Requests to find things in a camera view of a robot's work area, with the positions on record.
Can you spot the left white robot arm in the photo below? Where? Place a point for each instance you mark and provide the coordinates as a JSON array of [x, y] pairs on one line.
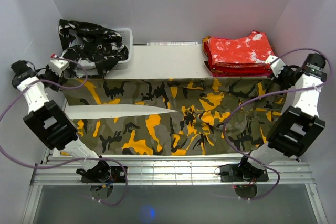
[[48, 121]]

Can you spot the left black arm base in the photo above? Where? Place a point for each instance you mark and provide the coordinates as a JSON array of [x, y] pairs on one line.
[[118, 175]]

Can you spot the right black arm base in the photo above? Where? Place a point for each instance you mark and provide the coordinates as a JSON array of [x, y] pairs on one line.
[[233, 173]]

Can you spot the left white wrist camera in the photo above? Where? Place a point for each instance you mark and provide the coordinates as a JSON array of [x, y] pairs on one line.
[[58, 65]]

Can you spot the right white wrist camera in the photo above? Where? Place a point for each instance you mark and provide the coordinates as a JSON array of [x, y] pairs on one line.
[[275, 64]]

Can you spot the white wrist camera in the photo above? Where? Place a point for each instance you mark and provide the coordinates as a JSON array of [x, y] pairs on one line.
[[58, 65], [275, 64]]

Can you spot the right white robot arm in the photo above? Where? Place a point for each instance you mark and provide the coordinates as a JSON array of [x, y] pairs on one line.
[[299, 125]]

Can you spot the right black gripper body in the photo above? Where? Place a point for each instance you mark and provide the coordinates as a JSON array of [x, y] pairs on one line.
[[285, 78]]

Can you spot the white plastic basket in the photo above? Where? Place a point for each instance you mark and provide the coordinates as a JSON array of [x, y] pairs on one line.
[[123, 48]]

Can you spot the orange green camouflage trousers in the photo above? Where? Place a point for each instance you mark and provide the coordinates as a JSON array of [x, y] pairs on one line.
[[202, 116]]

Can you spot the red folded trousers stack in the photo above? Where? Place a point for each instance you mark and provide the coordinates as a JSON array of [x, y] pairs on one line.
[[219, 71]]

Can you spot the aluminium rail frame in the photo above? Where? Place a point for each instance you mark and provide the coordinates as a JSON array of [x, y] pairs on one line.
[[172, 171]]

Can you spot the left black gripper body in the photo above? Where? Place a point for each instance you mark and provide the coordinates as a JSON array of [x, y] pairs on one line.
[[51, 76]]

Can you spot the black white camouflage trousers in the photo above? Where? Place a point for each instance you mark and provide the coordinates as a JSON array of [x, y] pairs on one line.
[[92, 48]]

